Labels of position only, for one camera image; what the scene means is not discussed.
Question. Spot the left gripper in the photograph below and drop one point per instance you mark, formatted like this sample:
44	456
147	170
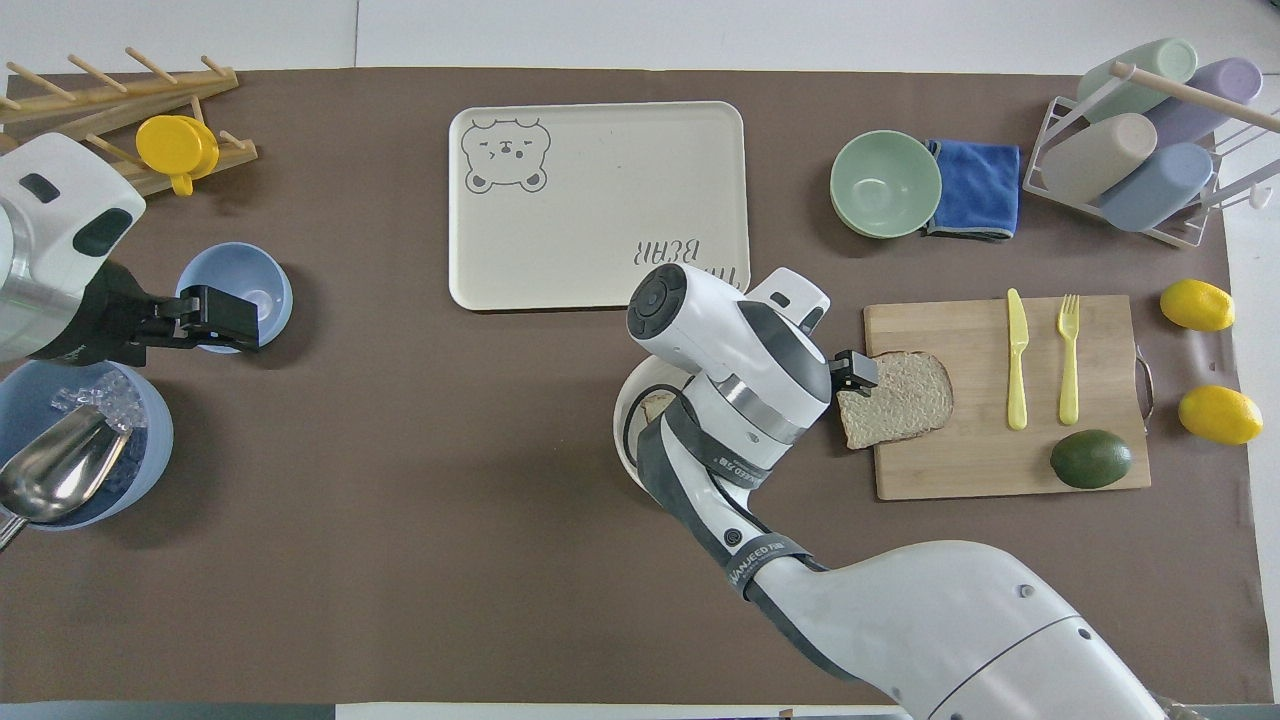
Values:
105	320

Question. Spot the brown bread slice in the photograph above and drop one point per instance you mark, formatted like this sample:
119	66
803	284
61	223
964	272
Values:
900	400

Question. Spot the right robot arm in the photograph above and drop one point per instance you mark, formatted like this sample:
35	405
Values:
930	620

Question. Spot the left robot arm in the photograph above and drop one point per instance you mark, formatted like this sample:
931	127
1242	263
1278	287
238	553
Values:
60	215

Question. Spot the white round plate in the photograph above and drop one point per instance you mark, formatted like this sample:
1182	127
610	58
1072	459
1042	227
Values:
632	440

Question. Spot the sandwich base bread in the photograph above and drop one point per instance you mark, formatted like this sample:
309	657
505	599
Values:
657	405

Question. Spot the clear ice cubes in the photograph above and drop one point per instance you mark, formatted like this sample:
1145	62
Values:
100	402

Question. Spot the large blue bowl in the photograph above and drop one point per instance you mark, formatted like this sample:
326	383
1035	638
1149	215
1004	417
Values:
150	440

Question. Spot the small blue bowl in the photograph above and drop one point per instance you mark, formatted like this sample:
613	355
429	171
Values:
245	280

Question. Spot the metal scoop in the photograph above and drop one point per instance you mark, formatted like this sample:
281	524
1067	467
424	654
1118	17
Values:
60	470

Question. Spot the yellow mug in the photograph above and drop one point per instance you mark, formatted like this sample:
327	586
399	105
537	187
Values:
175	148

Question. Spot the wooden dish rack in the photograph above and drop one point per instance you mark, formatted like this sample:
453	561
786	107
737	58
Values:
100	100

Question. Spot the cream tray with bear print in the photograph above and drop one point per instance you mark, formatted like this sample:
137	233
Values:
600	200

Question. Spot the green bowl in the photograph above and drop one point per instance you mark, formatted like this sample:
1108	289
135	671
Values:
885	183

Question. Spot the wooden cutting board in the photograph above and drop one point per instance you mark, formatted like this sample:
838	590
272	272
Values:
960	465

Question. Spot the blue cloth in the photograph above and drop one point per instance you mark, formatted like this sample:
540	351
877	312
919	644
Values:
980	190

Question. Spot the yellow plastic knife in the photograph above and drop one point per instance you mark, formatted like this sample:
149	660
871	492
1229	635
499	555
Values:
1017	370

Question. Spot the yellow plastic fork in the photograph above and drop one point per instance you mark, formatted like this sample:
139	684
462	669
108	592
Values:
1069	380

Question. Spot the green avocado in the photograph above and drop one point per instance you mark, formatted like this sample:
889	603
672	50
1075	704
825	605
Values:
1091	459

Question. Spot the beige plastic cup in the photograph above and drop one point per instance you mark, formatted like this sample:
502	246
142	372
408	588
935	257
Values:
1100	158

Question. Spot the blue plastic cup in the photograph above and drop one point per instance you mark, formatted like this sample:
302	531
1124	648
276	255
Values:
1158	187

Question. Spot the green plastic cup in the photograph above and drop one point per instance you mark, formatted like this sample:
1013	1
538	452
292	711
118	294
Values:
1150	75

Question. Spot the yellow lemon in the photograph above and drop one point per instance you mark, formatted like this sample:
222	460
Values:
1197	305
1220	415

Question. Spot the purple plastic cup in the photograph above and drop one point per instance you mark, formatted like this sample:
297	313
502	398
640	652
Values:
1215	95

